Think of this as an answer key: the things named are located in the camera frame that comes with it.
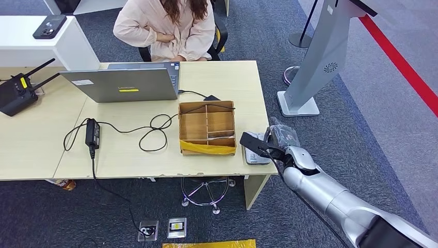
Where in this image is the black office chair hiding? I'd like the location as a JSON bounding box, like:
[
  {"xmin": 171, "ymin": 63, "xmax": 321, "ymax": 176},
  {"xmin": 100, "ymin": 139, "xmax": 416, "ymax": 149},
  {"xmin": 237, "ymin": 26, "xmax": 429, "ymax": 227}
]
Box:
[{"xmin": 138, "ymin": 10, "xmax": 229, "ymax": 63}]

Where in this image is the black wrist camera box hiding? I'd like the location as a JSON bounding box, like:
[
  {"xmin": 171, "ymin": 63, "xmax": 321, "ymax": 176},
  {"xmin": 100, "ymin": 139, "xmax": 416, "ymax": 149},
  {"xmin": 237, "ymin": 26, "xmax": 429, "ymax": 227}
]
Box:
[{"xmin": 239, "ymin": 131, "xmax": 286, "ymax": 162}]

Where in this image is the chrome stanchion base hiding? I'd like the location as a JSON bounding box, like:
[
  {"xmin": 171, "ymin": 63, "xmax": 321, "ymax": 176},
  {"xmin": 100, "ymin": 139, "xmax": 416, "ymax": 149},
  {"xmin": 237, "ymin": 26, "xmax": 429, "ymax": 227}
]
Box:
[{"xmin": 283, "ymin": 66, "xmax": 301, "ymax": 86}]

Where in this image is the black remote with antennas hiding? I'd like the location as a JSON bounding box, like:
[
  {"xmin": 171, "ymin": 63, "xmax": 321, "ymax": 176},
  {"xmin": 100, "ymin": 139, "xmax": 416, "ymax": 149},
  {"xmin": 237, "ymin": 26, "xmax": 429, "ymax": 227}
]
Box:
[{"xmin": 0, "ymin": 58, "xmax": 60, "ymax": 117}]

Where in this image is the black adapter output cable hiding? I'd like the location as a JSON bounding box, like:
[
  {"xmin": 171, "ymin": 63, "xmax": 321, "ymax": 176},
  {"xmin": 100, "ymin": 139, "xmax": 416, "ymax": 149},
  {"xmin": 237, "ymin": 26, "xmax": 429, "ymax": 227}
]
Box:
[{"xmin": 62, "ymin": 102, "xmax": 237, "ymax": 153}]

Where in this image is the grey laptop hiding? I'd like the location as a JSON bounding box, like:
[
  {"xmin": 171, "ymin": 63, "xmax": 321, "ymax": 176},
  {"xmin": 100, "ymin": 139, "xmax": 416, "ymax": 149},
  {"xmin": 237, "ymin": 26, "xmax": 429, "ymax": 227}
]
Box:
[{"xmin": 58, "ymin": 61, "xmax": 181, "ymax": 104}]

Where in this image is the person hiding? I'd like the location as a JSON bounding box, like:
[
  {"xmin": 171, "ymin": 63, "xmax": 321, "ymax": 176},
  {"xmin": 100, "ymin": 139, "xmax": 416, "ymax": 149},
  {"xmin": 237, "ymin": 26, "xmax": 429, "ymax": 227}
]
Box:
[{"xmin": 113, "ymin": 0, "xmax": 216, "ymax": 63}]

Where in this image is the white card reader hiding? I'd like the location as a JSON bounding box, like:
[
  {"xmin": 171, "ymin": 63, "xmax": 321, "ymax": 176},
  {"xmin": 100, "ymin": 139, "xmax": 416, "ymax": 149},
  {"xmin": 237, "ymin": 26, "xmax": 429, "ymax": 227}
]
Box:
[{"xmin": 243, "ymin": 131, "xmax": 273, "ymax": 166}]

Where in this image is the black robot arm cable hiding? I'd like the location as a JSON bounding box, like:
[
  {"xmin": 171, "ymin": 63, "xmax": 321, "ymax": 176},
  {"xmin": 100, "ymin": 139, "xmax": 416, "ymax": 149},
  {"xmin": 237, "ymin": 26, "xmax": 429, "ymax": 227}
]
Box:
[{"xmin": 261, "ymin": 149, "xmax": 350, "ymax": 248}]

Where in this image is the person's right hand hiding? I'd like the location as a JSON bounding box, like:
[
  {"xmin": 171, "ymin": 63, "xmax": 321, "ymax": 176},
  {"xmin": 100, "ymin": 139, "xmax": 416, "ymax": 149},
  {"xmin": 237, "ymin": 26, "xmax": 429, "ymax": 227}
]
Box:
[{"xmin": 155, "ymin": 32, "xmax": 176, "ymax": 44}]

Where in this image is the chrome stool base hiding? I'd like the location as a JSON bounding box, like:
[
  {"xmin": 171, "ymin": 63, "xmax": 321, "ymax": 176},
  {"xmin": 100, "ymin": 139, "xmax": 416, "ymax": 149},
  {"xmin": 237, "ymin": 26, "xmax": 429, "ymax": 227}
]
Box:
[{"xmin": 180, "ymin": 176, "xmax": 237, "ymax": 215}]

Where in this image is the open floor socket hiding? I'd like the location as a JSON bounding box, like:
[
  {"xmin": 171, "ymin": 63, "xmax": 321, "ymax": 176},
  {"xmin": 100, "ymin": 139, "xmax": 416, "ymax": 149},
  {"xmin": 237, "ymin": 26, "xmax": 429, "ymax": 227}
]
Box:
[{"xmin": 137, "ymin": 220, "xmax": 160, "ymax": 243}]

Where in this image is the black stanchion post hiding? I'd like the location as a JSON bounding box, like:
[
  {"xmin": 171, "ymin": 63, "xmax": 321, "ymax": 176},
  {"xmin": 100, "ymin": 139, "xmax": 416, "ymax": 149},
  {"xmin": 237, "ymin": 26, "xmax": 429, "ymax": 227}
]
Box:
[{"xmin": 288, "ymin": 0, "xmax": 320, "ymax": 49}]

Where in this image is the orange snack bag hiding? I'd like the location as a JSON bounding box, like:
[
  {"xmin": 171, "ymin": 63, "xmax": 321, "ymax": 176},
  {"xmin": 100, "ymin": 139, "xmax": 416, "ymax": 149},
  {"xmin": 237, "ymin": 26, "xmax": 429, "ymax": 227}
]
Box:
[{"xmin": 46, "ymin": 179, "xmax": 76, "ymax": 192}]

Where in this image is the black mains cable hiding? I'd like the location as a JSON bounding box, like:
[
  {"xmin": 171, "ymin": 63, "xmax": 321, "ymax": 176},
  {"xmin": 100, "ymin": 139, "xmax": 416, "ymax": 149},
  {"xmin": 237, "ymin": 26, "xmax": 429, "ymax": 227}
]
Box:
[{"xmin": 89, "ymin": 149, "xmax": 155, "ymax": 237}]

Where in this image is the white desk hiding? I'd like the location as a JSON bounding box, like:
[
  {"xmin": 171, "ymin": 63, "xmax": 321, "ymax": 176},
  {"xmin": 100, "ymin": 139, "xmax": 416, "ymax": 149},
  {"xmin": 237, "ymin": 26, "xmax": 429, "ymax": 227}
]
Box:
[{"xmin": 43, "ymin": 0, "xmax": 128, "ymax": 16}]

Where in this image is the divided cardboard box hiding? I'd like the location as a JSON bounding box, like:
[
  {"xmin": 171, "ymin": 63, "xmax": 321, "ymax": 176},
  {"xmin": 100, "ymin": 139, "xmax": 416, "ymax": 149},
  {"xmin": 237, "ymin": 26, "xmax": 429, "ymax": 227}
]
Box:
[{"xmin": 178, "ymin": 100, "xmax": 238, "ymax": 157}]

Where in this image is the black smartphone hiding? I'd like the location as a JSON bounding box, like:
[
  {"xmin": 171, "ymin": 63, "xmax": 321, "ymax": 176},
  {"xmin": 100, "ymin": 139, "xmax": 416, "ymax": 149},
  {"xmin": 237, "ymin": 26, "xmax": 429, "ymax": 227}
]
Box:
[{"xmin": 32, "ymin": 14, "xmax": 68, "ymax": 40}]

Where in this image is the black hub cable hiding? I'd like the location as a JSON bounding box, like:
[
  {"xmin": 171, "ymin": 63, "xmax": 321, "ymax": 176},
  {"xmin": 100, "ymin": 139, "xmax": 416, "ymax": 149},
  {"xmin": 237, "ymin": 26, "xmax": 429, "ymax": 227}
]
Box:
[{"xmin": 178, "ymin": 89, "xmax": 208, "ymax": 99}]

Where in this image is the grey kiosk stand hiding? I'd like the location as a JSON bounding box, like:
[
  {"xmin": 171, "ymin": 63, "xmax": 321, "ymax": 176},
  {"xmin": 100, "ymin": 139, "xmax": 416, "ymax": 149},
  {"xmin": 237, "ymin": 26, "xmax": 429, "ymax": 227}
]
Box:
[{"xmin": 276, "ymin": 0, "xmax": 378, "ymax": 118}]

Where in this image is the yellow packet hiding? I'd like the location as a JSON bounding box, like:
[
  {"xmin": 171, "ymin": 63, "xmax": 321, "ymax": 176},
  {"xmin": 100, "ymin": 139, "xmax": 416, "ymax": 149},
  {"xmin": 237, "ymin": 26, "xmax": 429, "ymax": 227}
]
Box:
[{"xmin": 162, "ymin": 239, "xmax": 257, "ymax": 248}]

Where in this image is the white cabinet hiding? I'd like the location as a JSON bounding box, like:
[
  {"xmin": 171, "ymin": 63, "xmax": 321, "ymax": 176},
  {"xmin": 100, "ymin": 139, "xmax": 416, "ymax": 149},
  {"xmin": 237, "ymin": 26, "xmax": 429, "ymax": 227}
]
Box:
[{"xmin": 0, "ymin": 15, "xmax": 101, "ymax": 71}]

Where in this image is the black power adapter brick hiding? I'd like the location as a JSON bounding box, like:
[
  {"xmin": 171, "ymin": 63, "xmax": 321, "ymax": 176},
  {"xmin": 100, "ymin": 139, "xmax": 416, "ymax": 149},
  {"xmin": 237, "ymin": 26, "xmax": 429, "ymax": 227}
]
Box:
[{"xmin": 85, "ymin": 118, "xmax": 101, "ymax": 151}]

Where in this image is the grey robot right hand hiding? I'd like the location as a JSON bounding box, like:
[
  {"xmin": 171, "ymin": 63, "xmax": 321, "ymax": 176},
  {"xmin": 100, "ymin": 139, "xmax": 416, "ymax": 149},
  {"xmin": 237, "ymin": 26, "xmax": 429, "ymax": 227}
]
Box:
[{"xmin": 265, "ymin": 117, "xmax": 302, "ymax": 150}]

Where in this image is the floor socket yellow label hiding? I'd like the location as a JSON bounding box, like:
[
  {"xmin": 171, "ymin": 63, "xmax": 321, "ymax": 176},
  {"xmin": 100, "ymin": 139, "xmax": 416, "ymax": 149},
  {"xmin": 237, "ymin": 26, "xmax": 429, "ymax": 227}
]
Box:
[{"xmin": 167, "ymin": 216, "xmax": 187, "ymax": 239}]

